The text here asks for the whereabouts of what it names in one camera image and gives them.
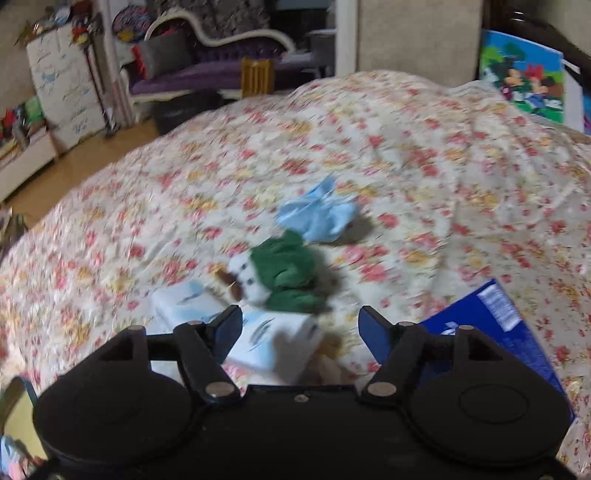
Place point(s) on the blue tissue box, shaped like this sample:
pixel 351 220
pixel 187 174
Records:
pixel 489 318

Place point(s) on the green plush toy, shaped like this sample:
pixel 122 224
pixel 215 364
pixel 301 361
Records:
pixel 286 272

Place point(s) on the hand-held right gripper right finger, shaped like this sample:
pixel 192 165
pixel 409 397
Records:
pixel 371 332

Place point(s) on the purple sofa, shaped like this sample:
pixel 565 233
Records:
pixel 207 74

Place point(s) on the white drawer cabinet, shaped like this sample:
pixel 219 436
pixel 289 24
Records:
pixel 64 92

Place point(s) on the floral bedspread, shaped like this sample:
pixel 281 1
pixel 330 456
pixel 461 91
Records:
pixel 415 184

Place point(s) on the grey cushion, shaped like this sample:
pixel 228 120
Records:
pixel 164 57

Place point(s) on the stick vacuum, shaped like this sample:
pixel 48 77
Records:
pixel 99 83

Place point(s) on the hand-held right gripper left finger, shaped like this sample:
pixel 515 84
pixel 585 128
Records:
pixel 228 325

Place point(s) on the white low shelf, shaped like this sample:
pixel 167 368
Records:
pixel 23 166

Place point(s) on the wooden chair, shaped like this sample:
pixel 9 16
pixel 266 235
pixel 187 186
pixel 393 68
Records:
pixel 256 78

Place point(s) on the light blue cloth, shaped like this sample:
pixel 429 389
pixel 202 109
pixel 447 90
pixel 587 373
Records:
pixel 318 217

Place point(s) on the cartoon picture book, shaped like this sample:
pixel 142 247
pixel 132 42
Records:
pixel 521 78

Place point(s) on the green metal tin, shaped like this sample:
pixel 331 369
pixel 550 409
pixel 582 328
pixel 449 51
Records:
pixel 14 415

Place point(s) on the white tissue packet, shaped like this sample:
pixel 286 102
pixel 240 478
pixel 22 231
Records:
pixel 277 344
pixel 184 302

